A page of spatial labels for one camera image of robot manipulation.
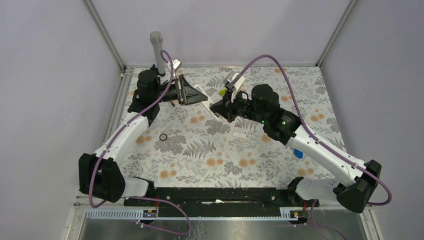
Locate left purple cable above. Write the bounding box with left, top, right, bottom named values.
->
left=89, top=50, right=192, bottom=237

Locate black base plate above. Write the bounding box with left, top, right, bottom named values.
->
left=124, top=187, right=313, bottom=213

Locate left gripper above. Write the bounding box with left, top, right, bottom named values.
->
left=153, top=74, right=208, bottom=106

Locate purple cable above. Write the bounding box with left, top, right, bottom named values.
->
left=89, top=50, right=192, bottom=237
left=231, top=54, right=393, bottom=240

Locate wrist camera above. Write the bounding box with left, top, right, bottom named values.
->
left=172, top=59, right=182, bottom=71
left=223, top=71, right=245, bottom=102

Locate white slotted cable duct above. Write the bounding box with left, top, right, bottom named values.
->
left=85, top=205, right=309, bottom=221

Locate blue plastic piece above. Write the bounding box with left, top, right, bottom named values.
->
left=293, top=149, right=304, bottom=159

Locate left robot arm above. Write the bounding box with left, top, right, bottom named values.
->
left=78, top=67, right=208, bottom=206

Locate grey microphone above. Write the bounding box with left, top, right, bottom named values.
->
left=150, top=31, right=166, bottom=77

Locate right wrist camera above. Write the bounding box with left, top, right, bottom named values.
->
left=223, top=71, right=245, bottom=102

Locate floral patterned mat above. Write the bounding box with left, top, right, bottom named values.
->
left=119, top=67, right=345, bottom=188

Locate white remote control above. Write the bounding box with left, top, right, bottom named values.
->
left=194, top=84, right=220, bottom=121

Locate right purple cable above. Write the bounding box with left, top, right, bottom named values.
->
left=231, top=54, right=393, bottom=240

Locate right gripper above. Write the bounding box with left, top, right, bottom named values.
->
left=211, top=87, right=267, bottom=124

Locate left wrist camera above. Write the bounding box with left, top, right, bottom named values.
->
left=172, top=59, right=182, bottom=71

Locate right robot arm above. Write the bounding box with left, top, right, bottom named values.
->
left=209, top=84, right=382, bottom=214

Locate white battery cover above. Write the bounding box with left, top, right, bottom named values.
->
left=232, top=131, right=247, bottom=139

